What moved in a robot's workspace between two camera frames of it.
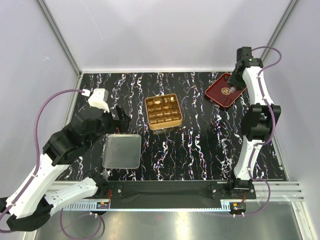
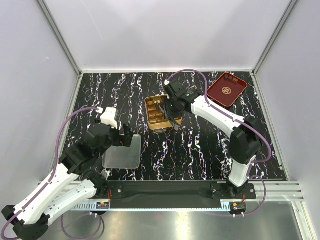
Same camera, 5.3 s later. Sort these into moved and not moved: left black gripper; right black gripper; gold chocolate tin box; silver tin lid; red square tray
Moved: right black gripper; left black gripper
Not moved: red square tray; gold chocolate tin box; silver tin lid
